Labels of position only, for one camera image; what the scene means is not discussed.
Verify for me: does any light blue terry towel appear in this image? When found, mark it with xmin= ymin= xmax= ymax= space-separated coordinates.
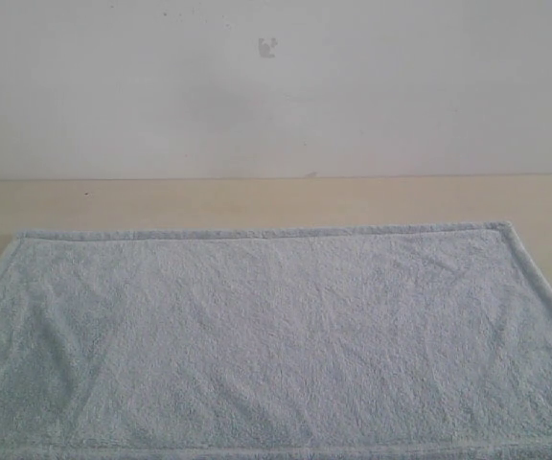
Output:
xmin=0 ymin=222 xmax=552 ymax=459

